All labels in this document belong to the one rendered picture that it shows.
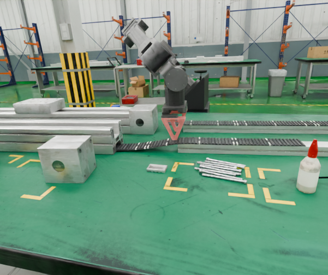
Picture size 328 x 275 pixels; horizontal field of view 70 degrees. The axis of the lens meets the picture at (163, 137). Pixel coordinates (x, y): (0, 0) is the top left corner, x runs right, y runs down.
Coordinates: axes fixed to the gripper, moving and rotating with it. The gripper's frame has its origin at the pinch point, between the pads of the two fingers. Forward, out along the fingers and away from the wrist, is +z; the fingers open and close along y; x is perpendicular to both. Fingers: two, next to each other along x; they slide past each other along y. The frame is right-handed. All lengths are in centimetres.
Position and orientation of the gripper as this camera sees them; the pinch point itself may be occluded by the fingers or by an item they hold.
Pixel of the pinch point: (176, 132)
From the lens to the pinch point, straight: 72.5
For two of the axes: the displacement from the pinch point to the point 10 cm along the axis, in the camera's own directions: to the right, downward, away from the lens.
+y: -1.5, 3.5, -9.3
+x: 9.9, 0.1, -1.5
